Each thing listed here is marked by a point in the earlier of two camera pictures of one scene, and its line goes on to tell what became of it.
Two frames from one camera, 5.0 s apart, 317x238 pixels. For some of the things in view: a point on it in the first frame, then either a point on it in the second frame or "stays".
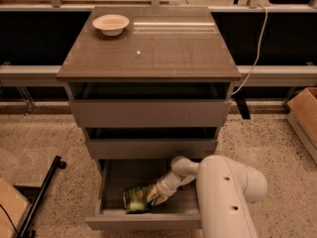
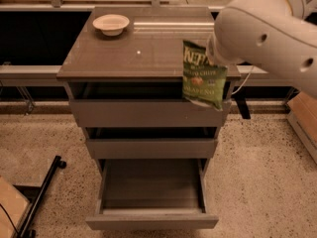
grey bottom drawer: [178, 211] stays
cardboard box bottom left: [17, 207] stays
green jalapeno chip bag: [136, 199] to [203, 83]
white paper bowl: [111, 25] stays
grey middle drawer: [125, 143] stays
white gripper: [163, 186] to [214, 53]
